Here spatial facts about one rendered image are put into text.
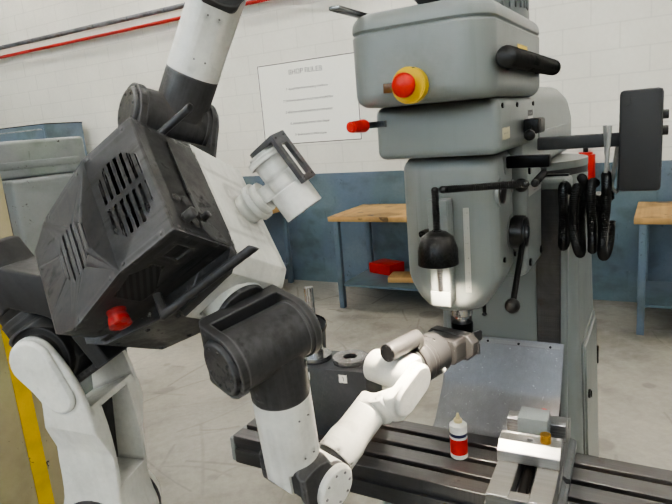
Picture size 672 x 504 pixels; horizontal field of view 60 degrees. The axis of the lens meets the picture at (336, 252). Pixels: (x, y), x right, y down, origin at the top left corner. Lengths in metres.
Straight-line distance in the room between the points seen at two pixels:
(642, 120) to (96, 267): 1.08
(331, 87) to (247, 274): 5.35
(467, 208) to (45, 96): 8.39
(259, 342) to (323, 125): 5.48
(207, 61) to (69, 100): 7.86
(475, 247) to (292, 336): 0.48
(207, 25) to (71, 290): 0.46
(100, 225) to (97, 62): 7.56
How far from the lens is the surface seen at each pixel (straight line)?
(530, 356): 1.69
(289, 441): 0.91
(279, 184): 0.91
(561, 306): 1.65
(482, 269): 1.18
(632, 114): 1.38
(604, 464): 1.49
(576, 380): 1.75
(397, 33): 1.05
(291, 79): 6.41
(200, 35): 1.02
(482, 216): 1.16
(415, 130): 1.13
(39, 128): 8.24
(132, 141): 0.85
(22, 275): 1.08
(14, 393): 2.55
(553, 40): 5.47
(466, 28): 1.01
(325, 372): 1.49
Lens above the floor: 1.71
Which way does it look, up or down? 12 degrees down
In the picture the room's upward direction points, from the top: 5 degrees counter-clockwise
